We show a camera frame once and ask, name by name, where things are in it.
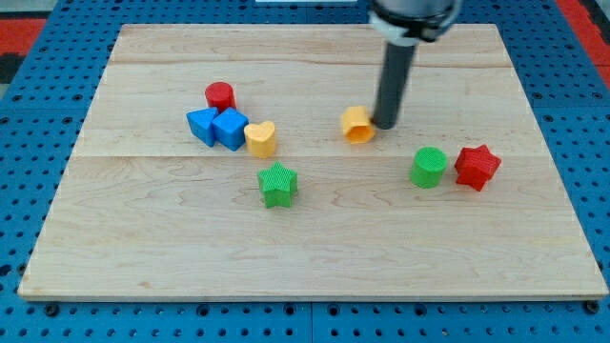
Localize red star block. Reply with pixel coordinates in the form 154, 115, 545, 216
454, 145, 501, 192

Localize yellow heart block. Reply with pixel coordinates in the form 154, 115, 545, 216
244, 121, 276, 158

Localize blue triangle block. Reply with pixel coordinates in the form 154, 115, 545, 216
186, 107, 218, 147

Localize light wooden board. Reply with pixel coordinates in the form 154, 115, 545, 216
18, 24, 608, 302

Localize blue cube block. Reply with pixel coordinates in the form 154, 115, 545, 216
212, 108, 249, 151

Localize green cylinder block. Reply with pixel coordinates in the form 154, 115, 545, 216
410, 147, 448, 189

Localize green star block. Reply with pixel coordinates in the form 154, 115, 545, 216
256, 161, 297, 208

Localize yellow pentagon block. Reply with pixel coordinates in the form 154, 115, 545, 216
341, 106, 376, 144

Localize red cylinder block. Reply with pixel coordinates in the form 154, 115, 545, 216
204, 81, 236, 112

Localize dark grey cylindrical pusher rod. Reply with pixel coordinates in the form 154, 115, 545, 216
373, 43, 416, 130

